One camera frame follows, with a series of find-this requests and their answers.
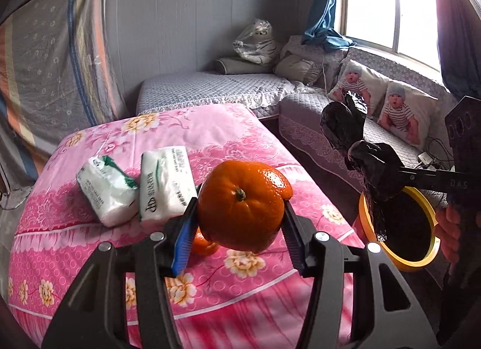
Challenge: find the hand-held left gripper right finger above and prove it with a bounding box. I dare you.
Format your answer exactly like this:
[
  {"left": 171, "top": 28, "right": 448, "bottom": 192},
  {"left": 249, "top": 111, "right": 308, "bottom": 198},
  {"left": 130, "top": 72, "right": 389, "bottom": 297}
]
[{"left": 282, "top": 201, "right": 441, "bottom": 349}]

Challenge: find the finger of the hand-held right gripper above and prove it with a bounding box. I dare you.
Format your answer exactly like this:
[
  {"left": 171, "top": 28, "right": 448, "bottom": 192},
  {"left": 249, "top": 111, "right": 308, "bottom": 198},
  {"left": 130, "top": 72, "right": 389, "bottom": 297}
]
[{"left": 398, "top": 168, "right": 452, "bottom": 192}]

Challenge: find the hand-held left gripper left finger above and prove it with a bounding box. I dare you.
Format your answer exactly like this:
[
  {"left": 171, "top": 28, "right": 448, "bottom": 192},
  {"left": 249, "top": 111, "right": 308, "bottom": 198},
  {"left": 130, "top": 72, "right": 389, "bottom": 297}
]
[{"left": 41, "top": 196, "right": 200, "bottom": 349}]

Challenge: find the black glossy wrapper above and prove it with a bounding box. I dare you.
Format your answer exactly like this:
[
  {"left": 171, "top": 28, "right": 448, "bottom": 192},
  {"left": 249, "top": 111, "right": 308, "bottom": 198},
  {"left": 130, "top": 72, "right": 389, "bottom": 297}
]
[{"left": 320, "top": 90, "right": 404, "bottom": 241}]

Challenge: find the yellow-rimmed black trash bin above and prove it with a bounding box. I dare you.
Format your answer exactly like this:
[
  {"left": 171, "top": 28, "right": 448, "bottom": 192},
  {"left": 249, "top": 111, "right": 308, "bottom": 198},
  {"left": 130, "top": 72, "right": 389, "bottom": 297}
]
[{"left": 358, "top": 185, "right": 441, "bottom": 271}]

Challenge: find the large orange peel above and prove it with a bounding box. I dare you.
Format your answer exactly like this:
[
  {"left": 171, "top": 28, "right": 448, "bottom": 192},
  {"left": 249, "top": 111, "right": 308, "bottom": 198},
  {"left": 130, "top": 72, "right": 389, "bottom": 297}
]
[{"left": 197, "top": 160, "right": 294, "bottom": 254}]

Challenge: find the person's right hand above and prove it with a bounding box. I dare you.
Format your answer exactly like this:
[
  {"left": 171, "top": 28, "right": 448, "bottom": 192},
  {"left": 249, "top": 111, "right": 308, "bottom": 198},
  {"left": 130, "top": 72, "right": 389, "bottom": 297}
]
[{"left": 435, "top": 205, "right": 462, "bottom": 265}]

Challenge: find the plain white tissue pack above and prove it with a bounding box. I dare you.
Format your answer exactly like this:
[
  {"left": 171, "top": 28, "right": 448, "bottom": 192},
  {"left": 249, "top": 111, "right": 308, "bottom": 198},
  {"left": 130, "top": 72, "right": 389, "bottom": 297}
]
[{"left": 140, "top": 145, "right": 198, "bottom": 227}]

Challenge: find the baby print pillow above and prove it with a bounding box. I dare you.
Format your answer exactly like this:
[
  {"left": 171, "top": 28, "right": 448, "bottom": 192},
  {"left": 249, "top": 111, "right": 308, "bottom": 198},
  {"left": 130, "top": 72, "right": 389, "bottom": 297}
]
[
  {"left": 328, "top": 59, "right": 388, "bottom": 118},
  {"left": 377, "top": 79, "right": 438, "bottom": 148}
]

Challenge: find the pink floral blanket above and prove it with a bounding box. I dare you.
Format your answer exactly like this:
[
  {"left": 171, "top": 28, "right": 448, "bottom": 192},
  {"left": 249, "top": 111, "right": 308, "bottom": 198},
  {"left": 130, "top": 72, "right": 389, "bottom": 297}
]
[{"left": 8, "top": 103, "right": 363, "bottom": 349}]

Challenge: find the green-edged white tissue pack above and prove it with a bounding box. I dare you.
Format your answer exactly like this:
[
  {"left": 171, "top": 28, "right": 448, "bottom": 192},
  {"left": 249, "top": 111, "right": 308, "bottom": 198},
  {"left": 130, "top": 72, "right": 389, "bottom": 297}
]
[{"left": 76, "top": 155, "right": 140, "bottom": 227}]

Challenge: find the purple curtain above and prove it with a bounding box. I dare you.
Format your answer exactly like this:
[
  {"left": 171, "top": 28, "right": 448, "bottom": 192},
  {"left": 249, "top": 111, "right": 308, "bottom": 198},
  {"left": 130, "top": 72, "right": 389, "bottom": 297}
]
[{"left": 428, "top": 0, "right": 481, "bottom": 102}]

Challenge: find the grey quilted sofa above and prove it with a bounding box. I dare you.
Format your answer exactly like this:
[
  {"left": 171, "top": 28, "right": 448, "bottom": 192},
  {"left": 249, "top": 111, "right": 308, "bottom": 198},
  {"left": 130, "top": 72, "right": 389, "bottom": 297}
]
[{"left": 278, "top": 35, "right": 457, "bottom": 207}]

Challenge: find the grey quilted daybed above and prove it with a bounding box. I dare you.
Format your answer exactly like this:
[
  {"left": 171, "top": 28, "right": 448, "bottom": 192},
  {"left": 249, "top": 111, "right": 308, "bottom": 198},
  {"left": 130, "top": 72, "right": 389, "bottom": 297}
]
[{"left": 135, "top": 71, "right": 312, "bottom": 118}]

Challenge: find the beige striped cushion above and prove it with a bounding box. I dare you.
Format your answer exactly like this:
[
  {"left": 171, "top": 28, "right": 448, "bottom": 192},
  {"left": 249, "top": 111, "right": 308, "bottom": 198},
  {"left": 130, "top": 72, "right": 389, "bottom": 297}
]
[{"left": 273, "top": 52, "right": 322, "bottom": 84}]

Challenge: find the window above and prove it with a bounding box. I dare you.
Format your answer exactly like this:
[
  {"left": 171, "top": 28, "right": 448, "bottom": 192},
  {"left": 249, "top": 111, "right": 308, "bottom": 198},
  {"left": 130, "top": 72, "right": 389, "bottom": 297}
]
[{"left": 338, "top": 0, "right": 446, "bottom": 72}]

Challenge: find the flat grey pillow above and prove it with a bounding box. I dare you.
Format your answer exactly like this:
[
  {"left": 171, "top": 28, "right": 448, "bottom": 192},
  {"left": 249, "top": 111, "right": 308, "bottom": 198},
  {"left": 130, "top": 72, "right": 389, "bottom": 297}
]
[{"left": 215, "top": 57, "right": 273, "bottom": 75}]

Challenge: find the striped floral sheet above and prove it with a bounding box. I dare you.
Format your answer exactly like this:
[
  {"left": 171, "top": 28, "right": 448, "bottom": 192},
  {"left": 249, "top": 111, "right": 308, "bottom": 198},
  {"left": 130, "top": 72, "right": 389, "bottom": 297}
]
[{"left": 0, "top": 0, "right": 128, "bottom": 188}]

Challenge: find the white power strip with cables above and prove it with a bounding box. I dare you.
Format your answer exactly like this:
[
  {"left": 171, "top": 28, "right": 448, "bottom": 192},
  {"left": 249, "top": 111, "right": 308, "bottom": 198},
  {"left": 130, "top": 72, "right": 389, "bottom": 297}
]
[{"left": 417, "top": 138, "right": 457, "bottom": 173}]

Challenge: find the white cable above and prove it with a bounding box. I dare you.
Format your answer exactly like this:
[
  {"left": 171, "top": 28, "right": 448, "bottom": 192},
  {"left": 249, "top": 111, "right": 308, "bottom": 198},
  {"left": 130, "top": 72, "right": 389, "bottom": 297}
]
[{"left": 319, "top": 54, "right": 330, "bottom": 92}]

